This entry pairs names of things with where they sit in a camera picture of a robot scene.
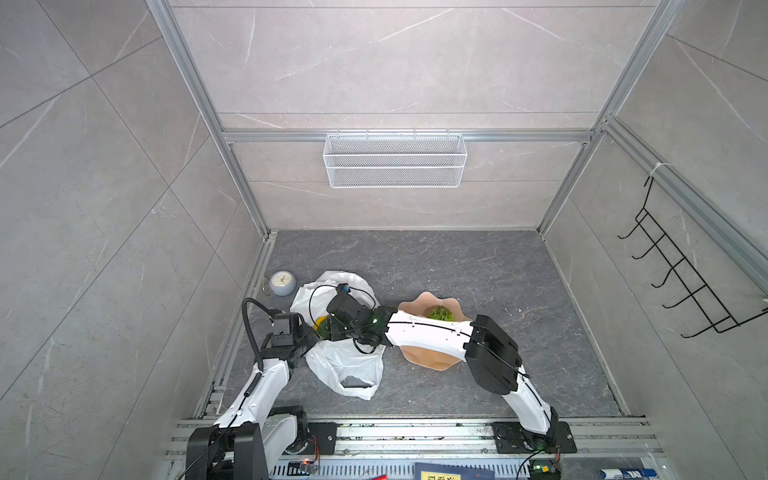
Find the green circuit board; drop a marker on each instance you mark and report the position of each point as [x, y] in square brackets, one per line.
[543, 470]

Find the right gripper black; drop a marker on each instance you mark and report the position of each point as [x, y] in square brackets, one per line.
[334, 335]

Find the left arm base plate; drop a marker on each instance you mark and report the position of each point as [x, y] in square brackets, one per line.
[317, 438]

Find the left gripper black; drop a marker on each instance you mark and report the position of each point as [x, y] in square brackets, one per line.
[308, 333]

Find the blue yellow box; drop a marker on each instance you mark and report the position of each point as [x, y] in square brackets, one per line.
[427, 471]

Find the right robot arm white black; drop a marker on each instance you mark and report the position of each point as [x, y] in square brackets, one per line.
[491, 354]

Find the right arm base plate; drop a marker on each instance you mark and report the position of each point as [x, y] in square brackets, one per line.
[511, 438]

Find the green textured fake fruit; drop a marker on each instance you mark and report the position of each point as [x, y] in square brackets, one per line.
[441, 313]

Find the black wire hook rack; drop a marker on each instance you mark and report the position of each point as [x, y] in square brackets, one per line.
[678, 265]

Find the yellow fake banana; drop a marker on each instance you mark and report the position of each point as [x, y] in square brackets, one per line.
[321, 324]

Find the white wire mesh basket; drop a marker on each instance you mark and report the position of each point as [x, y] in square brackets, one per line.
[394, 160]

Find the small white round clock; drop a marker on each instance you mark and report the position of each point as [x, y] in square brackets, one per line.
[282, 283]

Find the smooth green fake fruit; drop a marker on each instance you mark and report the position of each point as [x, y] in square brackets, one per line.
[324, 335]

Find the white plastic bag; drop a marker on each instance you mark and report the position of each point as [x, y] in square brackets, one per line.
[338, 364]

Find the pink scalloped plate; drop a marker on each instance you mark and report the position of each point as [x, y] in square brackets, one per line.
[432, 347]

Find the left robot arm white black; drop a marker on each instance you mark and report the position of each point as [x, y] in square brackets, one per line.
[247, 441]

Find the blue marker pen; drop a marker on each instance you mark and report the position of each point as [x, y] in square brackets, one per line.
[627, 473]

